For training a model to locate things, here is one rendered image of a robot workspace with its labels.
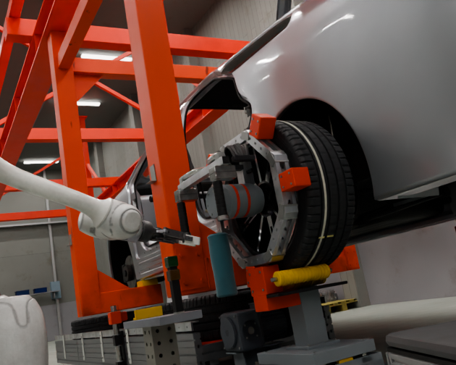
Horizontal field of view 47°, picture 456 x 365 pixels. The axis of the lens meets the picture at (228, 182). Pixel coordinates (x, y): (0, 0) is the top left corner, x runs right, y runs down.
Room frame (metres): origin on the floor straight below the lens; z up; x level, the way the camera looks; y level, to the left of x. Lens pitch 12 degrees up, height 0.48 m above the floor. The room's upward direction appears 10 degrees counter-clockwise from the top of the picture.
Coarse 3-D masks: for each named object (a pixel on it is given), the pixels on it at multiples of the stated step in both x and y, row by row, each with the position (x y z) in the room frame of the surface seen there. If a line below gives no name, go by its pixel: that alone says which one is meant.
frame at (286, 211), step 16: (224, 144) 2.21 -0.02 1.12; (240, 144) 2.12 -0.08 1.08; (256, 144) 2.00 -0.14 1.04; (272, 144) 1.99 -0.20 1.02; (272, 160) 1.93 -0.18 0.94; (288, 160) 1.95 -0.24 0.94; (272, 176) 1.95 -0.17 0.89; (288, 192) 1.95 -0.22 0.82; (288, 208) 1.93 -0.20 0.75; (224, 224) 2.40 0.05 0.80; (288, 224) 1.99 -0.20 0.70; (272, 240) 2.02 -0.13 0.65; (288, 240) 2.03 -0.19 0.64; (240, 256) 2.24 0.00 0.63; (256, 256) 2.13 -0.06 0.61; (272, 256) 2.04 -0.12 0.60
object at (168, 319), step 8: (192, 312) 1.99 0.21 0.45; (200, 312) 2.00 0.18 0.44; (136, 320) 2.15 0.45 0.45; (144, 320) 2.06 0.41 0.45; (152, 320) 1.98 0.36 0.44; (160, 320) 1.92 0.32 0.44; (168, 320) 1.94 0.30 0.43; (176, 320) 1.95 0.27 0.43; (184, 320) 1.97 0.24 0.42; (128, 328) 2.24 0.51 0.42
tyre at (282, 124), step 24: (288, 144) 1.97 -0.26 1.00; (312, 144) 1.98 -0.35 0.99; (336, 144) 2.04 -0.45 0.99; (312, 168) 1.93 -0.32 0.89; (336, 168) 1.99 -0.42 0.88; (312, 192) 1.92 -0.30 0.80; (336, 192) 1.98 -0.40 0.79; (312, 216) 1.94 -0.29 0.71; (336, 216) 2.01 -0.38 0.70; (240, 240) 2.38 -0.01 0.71; (312, 240) 2.00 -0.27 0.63; (336, 240) 2.07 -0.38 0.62; (288, 264) 2.10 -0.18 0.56; (312, 264) 2.14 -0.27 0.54
